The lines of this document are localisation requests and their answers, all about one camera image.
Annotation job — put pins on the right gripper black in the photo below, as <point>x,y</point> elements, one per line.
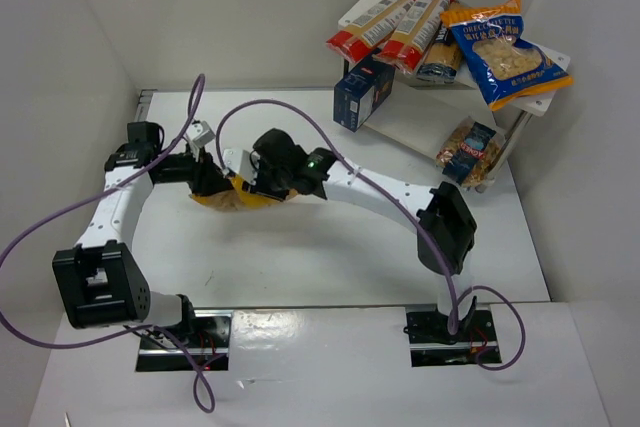
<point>263,183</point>

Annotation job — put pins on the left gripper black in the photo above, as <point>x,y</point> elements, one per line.
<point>211,179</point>

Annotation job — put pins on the yellow pasta bag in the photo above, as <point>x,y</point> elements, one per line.
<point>226,195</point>

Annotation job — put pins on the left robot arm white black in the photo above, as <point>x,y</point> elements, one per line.
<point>99,280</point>

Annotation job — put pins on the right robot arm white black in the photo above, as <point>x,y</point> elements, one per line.
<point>438,216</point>

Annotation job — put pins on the dark blue pasta box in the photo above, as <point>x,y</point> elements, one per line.
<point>361,92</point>

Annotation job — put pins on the blue clear pasta bag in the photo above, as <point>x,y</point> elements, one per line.
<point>469,152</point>

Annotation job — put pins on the white two-tier shelf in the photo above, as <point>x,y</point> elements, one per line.
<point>421,115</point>

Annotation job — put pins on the left red spaghetti pack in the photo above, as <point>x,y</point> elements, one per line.
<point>368,30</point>

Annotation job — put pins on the red spaghetti pack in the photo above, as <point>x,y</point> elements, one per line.
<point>368,30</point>
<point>408,43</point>

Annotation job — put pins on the right red spaghetti pack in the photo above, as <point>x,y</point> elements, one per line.
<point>408,43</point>

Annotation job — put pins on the dark blue spaghetti pack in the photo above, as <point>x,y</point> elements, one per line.
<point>442,61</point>

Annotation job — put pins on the blue orange orecchiette bag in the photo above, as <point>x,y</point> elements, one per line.
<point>503,64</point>

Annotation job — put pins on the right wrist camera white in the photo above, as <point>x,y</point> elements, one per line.
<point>242,163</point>

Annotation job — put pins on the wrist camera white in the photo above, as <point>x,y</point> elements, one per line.
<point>242,163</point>
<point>198,134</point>

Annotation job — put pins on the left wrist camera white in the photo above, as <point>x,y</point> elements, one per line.
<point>198,134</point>

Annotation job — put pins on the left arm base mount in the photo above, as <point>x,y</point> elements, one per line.
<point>208,344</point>

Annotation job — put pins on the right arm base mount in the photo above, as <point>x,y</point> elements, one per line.
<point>430,344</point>

